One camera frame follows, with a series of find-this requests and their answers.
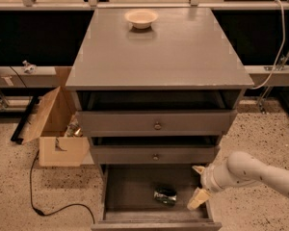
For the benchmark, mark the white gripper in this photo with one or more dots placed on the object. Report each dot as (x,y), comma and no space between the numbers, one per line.
(206,178)

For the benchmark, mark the crushed green can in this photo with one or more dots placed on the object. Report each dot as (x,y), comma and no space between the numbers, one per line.
(165,195)

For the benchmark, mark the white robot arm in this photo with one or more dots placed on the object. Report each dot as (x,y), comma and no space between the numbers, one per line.
(240,169)

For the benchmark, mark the grey open bottom drawer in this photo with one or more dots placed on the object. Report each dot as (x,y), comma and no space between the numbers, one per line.
(128,203)

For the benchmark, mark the grey middle drawer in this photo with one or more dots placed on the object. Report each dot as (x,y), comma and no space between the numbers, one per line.
(131,155)

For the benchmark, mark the grey drawer cabinet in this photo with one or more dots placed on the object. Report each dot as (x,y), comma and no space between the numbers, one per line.
(182,62)

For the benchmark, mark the grey top drawer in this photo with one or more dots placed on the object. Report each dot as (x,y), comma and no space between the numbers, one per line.
(162,123)

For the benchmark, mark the cans inside cardboard box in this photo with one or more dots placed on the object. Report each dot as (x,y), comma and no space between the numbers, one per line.
(73,129)

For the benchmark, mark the open cardboard box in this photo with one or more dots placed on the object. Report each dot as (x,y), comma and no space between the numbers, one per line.
(55,111)

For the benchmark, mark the white ceramic bowl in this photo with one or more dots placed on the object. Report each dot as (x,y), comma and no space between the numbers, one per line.
(141,18)

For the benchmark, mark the black bar on floor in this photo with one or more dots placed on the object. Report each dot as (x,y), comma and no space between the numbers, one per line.
(16,134)

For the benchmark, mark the small clear plastic object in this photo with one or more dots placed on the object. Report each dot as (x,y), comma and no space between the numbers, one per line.
(29,68)

